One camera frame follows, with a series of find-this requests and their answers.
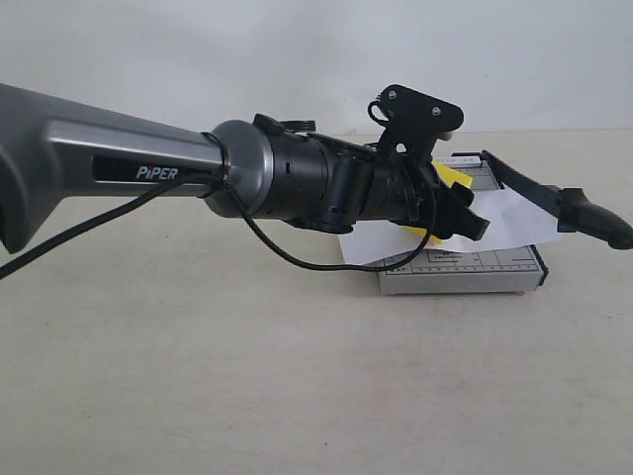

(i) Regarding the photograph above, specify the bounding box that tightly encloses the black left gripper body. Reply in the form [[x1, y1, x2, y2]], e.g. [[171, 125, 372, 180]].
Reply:
[[325, 143, 442, 233]]

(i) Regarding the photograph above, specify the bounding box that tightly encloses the yellow cube block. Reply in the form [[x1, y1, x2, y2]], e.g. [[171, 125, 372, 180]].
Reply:
[[400, 164, 474, 241]]

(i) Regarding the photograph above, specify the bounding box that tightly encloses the white paper sheet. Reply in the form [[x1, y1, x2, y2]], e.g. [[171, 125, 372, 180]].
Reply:
[[339, 189, 565, 265]]

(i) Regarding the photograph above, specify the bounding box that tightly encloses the black cutter blade arm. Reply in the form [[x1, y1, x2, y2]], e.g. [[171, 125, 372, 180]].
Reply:
[[481, 149, 632, 250]]

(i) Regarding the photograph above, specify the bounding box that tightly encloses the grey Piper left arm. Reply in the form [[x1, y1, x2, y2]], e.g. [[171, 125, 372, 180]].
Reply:
[[1, 85, 489, 253]]

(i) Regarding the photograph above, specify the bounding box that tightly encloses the grey paper cutter base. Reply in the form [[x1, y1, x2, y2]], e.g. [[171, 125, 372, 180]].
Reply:
[[378, 152, 548, 295]]

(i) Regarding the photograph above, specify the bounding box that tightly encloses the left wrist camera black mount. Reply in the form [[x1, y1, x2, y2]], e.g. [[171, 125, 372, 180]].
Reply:
[[367, 84, 465, 164]]

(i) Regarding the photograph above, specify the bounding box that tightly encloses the black camera cable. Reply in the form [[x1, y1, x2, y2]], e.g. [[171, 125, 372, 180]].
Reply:
[[0, 133, 441, 281]]

